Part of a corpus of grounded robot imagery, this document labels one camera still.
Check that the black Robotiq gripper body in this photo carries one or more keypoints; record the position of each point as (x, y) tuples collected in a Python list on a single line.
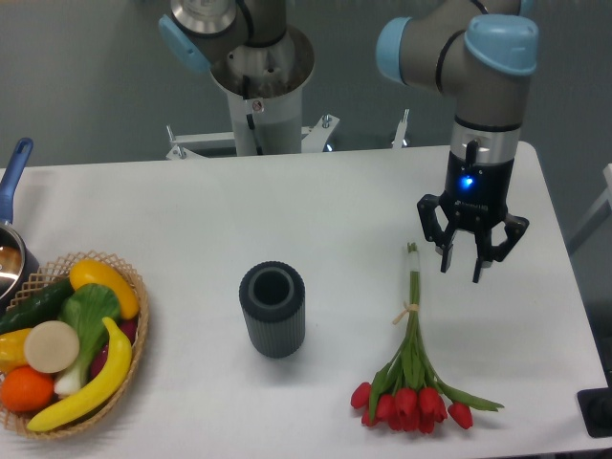
[(476, 190)]

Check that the red tulip bouquet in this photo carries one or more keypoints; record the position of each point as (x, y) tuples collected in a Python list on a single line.
[(407, 394)]

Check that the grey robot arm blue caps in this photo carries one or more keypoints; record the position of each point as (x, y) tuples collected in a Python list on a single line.
[(482, 53)]

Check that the dark grey ribbed vase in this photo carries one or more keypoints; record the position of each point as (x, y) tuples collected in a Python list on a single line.
[(272, 298)]

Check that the black device at table edge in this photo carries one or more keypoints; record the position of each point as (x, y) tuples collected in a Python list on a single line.
[(595, 408)]

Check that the red plastic radish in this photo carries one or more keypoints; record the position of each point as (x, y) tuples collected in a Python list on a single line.
[(129, 328)]

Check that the yellow plastic banana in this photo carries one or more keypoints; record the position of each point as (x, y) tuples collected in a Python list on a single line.
[(94, 393)]

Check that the yellow plastic squash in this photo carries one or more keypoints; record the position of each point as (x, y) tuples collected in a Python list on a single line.
[(89, 270)]

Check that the green plastic bok choy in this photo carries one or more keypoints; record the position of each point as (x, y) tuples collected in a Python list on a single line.
[(84, 312)]

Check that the woven wicker basket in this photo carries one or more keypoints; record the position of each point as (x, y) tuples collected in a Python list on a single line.
[(49, 274)]

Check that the green plastic cucumber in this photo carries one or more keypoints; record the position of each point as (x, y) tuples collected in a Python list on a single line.
[(40, 307)]

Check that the beige round disc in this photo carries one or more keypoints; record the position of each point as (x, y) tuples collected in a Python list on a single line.
[(51, 347)]

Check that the yellow plastic pepper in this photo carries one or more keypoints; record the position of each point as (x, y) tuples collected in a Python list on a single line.
[(12, 350)]

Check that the orange plastic fruit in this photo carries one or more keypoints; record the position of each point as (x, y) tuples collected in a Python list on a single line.
[(25, 390)]

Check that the white frame at right edge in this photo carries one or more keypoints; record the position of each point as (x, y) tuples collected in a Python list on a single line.
[(593, 217)]

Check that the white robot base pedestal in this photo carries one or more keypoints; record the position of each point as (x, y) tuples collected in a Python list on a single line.
[(263, 87)]

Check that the blue handled saucepan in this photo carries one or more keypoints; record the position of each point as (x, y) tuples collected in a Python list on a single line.
[(17, 261)]

